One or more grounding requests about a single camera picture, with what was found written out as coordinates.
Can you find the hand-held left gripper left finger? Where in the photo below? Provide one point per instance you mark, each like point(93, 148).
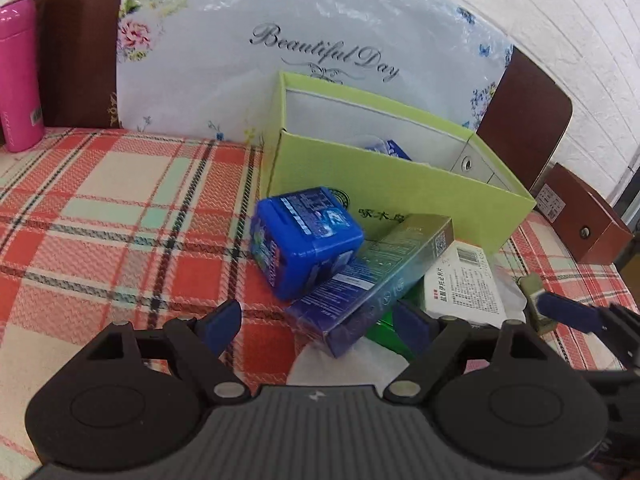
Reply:
point(222, 325)

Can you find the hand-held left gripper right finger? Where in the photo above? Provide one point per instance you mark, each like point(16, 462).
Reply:
point(410, 325)

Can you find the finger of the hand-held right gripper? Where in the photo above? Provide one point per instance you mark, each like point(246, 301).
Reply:
point(565, 312)

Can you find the small olive box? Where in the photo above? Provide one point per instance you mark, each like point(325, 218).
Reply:
point(531, 292)

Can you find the long blue-green box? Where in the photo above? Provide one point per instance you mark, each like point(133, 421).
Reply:
point(370, 285)

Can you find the light green cardboard box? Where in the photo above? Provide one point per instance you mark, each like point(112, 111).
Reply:
point(400, 190)

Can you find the small green box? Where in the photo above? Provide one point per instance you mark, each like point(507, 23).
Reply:
point(385, 335)

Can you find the white medicine box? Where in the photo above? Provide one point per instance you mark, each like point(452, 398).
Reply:
point(462, 290)

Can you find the brown open box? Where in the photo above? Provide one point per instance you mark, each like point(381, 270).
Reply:
point(575, 215)

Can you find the blue cube container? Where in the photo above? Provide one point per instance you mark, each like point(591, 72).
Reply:
point(300, 240)

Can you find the red plaid tablecloth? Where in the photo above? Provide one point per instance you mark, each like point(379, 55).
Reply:
point(125, 210)

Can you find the blue packet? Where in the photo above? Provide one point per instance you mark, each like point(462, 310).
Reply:
point(387, 150)

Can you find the brown wooden chair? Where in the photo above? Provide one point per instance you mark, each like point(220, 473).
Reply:
point(80, 45)

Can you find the floral plastic bag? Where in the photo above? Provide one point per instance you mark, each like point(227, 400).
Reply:
point(300, 15)

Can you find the pink bottle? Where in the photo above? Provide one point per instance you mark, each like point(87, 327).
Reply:
point(20, 75)

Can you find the grey door frame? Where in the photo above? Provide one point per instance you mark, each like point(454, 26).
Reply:
point(631, 195)

